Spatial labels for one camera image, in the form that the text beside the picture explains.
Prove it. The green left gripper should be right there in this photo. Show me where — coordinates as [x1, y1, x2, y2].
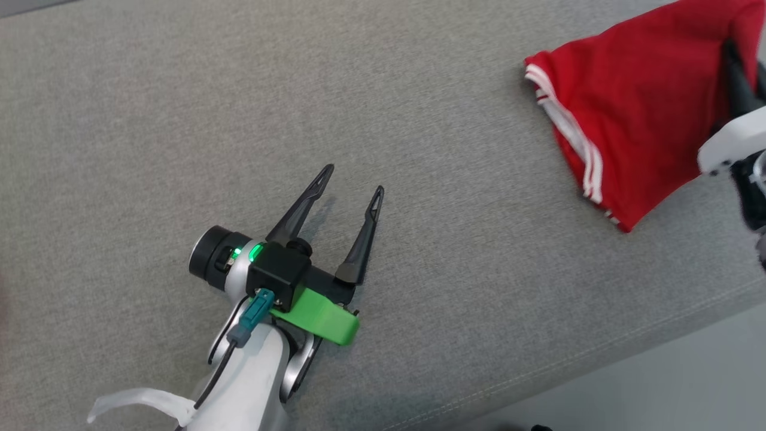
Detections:
[265, 163, 385, 347]

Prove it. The grey fabric sofa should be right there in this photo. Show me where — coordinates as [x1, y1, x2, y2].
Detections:
[0, 0, 766, 431]

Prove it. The black cable teal connector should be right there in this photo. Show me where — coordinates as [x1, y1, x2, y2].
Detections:
[193, 289, 276, 411]

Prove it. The red Bulls 23 jersey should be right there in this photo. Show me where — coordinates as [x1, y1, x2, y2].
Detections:
[524, 0, 766, 233]

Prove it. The white tape strip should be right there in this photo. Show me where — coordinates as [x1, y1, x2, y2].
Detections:
[87, 388, 197, 429]

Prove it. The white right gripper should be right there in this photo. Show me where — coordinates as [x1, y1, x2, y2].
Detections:
[697, 39, 766, 177]

